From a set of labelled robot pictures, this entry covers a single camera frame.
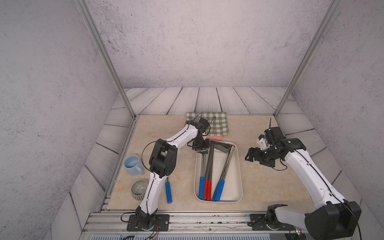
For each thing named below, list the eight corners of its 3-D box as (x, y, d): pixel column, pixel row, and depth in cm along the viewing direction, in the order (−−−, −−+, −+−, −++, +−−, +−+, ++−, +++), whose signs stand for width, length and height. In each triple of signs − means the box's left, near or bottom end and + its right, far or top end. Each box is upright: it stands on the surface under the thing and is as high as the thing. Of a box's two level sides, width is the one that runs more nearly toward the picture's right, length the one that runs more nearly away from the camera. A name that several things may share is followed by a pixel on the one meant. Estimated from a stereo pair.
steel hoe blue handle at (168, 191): (167, 204, 81) (166, 203, 79) (165, 179, 90) (164, 177, 88) (172, 203, 81) (172, 201, 80) (169, 178, 90) (169, 176, 89)
